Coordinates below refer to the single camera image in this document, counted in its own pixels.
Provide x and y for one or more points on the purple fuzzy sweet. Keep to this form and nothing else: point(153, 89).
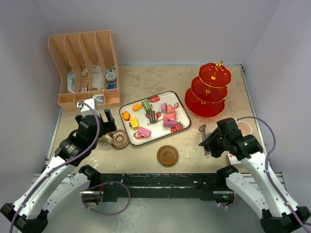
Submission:
point(163, 107)

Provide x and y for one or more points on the white sachet packet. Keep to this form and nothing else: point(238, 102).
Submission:
point(97, 77)

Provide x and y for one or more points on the metal serving tongs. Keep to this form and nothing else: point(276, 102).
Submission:
point(202, 130)

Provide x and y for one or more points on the orange fish cake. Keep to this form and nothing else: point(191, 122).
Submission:
point(137, 107)
point(126, 116)

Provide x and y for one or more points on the red three-tier stand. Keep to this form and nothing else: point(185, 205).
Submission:
point(206, 96)

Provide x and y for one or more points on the coral toy cake slice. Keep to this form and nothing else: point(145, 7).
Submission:
point(170, 116)

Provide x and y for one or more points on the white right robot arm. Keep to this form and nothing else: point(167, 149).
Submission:
point(277, 210)

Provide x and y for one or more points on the small boxed packets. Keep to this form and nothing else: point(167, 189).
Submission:
point(84, 81)

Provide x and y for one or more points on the orange fish cake upper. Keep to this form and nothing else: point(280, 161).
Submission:
point(137, 107)

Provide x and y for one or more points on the yellow toy cake slice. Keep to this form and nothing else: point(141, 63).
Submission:
point(134, 123)

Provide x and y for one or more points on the brown toy cake slice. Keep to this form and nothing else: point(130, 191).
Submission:
point(152, 117)

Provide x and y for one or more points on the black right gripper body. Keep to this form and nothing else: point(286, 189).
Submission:
point(224, 139)

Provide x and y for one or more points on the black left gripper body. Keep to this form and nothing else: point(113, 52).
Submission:
point(102, 129)

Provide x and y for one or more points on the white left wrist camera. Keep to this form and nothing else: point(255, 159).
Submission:
point(88, 107)

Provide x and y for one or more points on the blue white round tin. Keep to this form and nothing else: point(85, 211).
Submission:
point(111, 77)

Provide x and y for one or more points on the beige ceramic mug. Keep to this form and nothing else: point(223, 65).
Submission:
point(108, 138)

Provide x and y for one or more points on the white red card box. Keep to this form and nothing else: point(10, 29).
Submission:
point(232, 159)

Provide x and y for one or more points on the brown coaster by mug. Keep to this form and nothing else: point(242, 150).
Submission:
point(120, 139)

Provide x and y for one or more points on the blue white pouch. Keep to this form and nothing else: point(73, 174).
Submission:
point(70, 82)

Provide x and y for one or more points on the pink desk organizer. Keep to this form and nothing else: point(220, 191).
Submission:
point(83, 61)

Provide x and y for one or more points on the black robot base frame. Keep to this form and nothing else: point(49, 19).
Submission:
point(203, 186)

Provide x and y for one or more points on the white strawberry tray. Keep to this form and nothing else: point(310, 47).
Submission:
point(158, 131)

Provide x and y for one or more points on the clear plastic cup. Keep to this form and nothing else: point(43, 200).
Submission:
point(244, 127)

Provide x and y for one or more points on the pink toy cake slice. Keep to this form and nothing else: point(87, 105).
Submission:
point(143, 131)

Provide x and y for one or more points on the orange fish cake left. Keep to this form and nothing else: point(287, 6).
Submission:
point(126, 116)

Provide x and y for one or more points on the brown coaster centre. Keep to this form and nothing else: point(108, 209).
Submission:
point(167, 155)

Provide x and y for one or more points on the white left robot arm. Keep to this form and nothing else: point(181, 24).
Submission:
point(31, 212)

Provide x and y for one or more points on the green toy cake slice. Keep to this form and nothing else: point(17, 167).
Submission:
point(146, 106)

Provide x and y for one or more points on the coral fuzzy sweet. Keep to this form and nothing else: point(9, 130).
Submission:
point(170, 109)

